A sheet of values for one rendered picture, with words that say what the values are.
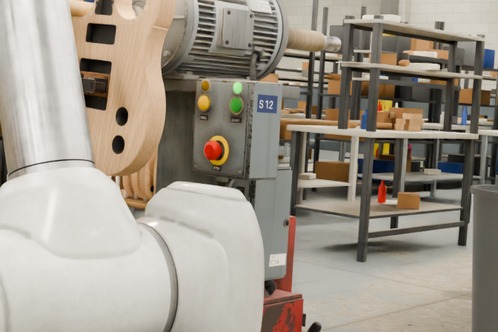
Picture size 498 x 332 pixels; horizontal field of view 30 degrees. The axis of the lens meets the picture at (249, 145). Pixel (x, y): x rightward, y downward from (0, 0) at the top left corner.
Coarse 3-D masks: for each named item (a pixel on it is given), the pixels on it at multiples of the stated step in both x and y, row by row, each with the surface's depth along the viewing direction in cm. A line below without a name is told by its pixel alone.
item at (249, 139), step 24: (216, 96) 190; (240, 96) 186; (264, 96) 187; (216, 120) 190; (240, 120) 186; (264, 120) 188; (240, 144) 186; (264, 144) 188; (192, 168) 195; (216, 168) 190; (240, 168) 186; (264, 168) 189
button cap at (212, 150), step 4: (208, 144) 188; (212, 144) 188; (216, 144) 187; (204, 148) 190; (208, 148) 188; (212, 148) 187; (216, 148) 187; (220, 148) 189; (204, 152) 189; (208, 152) 188; (212, 152) 187; (216, 152) 187; (220, 152) 189; (208, 156) 188; (212, 156) 188; (216, 156) 187
